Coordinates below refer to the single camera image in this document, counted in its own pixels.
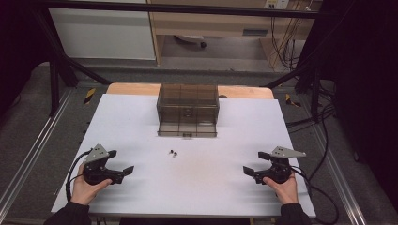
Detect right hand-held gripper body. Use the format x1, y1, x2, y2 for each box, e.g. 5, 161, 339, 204
253, 145, 307, 185

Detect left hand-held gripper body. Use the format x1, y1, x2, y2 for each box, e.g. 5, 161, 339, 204
82, 143, 125, 186

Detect person's left hand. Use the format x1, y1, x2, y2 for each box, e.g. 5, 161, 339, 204
70, 163, 114, 206

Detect person's right hand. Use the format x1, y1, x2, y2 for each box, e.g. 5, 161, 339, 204
262, 171, 299, 206

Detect white table board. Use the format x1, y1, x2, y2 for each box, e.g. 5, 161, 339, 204
51, 93, 317, 218

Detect yellow black tape strip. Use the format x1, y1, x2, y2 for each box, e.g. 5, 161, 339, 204
284, 93, 302, 108
83, 87, 97, 105

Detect wooden table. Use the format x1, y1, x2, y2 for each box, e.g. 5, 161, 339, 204
106, 82, 276, 100

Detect clear brown drawer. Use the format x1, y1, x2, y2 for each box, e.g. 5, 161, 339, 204
157, 121, 219, 139

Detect black metal stand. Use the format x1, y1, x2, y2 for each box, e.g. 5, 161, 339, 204
264, 52, 334, 124
30, 8, 113, 117

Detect clear brown drawer cabinet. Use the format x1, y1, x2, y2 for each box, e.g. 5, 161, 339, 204
156, 82, 221, 128

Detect white cabinet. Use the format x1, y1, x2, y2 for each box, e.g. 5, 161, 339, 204
47, 7, 157, 61

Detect black curtain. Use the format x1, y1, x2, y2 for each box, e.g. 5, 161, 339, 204
308, 0, 398, 204
0, 0, 53, 115

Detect office chair base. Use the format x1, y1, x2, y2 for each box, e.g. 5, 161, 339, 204
173, 34, 207, 50

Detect wooden desk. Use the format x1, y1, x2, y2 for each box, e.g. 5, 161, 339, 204
145, 0, 324, 68

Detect white power socket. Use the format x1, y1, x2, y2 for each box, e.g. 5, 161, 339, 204
264, 0, 291, 10

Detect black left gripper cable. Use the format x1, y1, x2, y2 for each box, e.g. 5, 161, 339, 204
65, 149, 94, 203

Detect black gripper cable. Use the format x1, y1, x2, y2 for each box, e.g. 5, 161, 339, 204
289, 165, 341, 225
65, 149, 94, 203

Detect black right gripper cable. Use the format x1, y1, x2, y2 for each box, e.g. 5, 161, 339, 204
289, 165, 341, 225

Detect black floor cables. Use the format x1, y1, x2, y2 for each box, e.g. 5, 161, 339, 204
285, 103, 336, 183

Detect aluminium floor rail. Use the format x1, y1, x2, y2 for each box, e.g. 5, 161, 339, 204
312, 124, 368, 225
0, 88, 75, 212

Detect bundle of hanging cables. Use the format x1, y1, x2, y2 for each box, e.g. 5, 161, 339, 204
268, 13, 311, 72

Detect black frame crossbar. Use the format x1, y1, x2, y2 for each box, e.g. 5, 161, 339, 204
29, 0, 325, 20

